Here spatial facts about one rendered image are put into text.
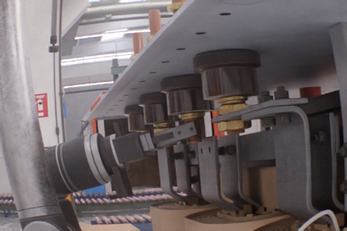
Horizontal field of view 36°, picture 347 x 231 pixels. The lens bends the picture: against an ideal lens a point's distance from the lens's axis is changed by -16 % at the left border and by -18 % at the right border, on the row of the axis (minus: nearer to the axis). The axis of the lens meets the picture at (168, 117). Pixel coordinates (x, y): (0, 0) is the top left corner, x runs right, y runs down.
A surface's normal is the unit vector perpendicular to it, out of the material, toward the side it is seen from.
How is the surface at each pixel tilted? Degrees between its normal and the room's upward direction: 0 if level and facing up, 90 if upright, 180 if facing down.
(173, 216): 90
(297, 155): 90
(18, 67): 80
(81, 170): 104
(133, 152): 90
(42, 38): 90
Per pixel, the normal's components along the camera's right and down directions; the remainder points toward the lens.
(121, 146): -0.15, -0.05
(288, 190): -0.98, 0.08
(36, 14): 0.20, -0.08
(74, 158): -0.22, -0.28
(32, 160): 0.55, -0.27
